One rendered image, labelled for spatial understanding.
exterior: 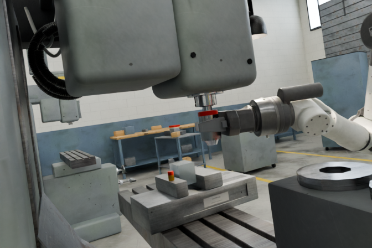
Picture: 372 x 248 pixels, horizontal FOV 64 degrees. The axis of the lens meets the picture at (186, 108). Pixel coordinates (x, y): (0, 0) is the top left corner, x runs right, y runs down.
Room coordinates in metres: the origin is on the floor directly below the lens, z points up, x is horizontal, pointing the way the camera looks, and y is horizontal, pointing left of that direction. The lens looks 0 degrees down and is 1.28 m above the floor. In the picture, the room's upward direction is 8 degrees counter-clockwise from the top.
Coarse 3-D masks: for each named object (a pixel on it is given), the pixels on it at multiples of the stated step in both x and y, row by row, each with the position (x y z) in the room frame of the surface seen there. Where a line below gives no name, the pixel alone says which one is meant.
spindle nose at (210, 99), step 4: (200, 96) 0.67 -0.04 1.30; (204, 96) 0.67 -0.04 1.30; (208, 96) 0.67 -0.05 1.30; (212, 96) 0.67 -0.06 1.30; (196, 100) 0.69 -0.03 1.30; (200, 100) 0.67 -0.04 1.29; (204, 100) 0.67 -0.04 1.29; (208, 100) 0.67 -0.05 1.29; (212, 100) 0.67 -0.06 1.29; (196, 104) 0.69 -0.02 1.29; (200, 104) 0.67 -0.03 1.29; (204, 104) 0.67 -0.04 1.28; (208, 104) 0.67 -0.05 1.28; (212, 104) 0.67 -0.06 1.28; (216, 104) 0.69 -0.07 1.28
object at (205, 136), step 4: (200, 116) 0.68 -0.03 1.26; (204, 116) 0.67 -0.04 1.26; (208, 116) 0.67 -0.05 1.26; (212, 116) 0.67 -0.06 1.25; (216, 116) 0.68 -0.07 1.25; (200, 120) 0.68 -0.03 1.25; (204, 120) 0.67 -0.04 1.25; (208, 120) 0.67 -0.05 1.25; (200, 132) 0.69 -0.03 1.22; (204, 132) 0.67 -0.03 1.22; (208, 132) 0.67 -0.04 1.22; (212, 132) 0.67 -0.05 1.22; (216, 132) 0.67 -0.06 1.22; (220, 132) 0.68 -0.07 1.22; (204, 136) 0.68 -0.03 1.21; (208, 136) 0.67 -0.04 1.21; (212, 136) 0.67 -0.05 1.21; (216, 136) 0.67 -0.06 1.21; (220, 136) 0.68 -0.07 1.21; (204, 140) 0.68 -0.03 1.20; (208, 140) 0.67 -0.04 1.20; (212, 140) 0.67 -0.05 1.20
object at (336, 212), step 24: (312, 168) 0.39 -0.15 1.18; (336, 168) 0.38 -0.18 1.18; (360, 168) 0.36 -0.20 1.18; (288, 192) 0.36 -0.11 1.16; (312, 192) 0.34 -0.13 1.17; (336, 192) 0.33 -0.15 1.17; (360, 192) 0.32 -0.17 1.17; (288, 216) 0.37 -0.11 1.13; (312, 216) 0.33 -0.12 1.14; (336, 216) 0.30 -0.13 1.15; (360, 216) 0.27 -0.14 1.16; (288, 240) 0.37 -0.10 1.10; (312, 240) 0.33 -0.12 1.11; (336, 240) 0.30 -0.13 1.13; (360, 240) 0.28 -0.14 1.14
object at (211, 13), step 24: (192, 0) 0.58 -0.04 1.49; (216, 0) 0.60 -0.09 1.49; (240, 0) 0.63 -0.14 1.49; (192, 24) 0.57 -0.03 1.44; (216, 24) 0.60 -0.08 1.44; (240, 24) 0.62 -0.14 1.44; (192, 48) 0.57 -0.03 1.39; (216, 48) 0.59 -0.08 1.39; (240, 48) 0.62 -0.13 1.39; (192, 72) 0.57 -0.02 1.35; (216, 72) 0.59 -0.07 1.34; (240, 72) 0.62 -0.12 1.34; (168, 96) 0.67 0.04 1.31
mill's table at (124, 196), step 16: (128, 192) 1.19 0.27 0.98; (128, 208) 1.06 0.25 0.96; (192, 224) 0.77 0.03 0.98; (208, 224) 0.78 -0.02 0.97; (224, 224) 0.75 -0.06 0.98; (240, 224) 0.76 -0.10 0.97; (256, 224) 0.72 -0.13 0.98; (272, 224) 0.71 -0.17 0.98; (160, 240) 0.76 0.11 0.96; (176, 240) 0.69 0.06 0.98; (192, 240) 0.68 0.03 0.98; (208, 240) 0.67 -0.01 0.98; (224, 240) 0.66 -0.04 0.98; (240, 240) 0.65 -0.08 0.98; (256, 240) 0.64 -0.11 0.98; (272, 240) 0.65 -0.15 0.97
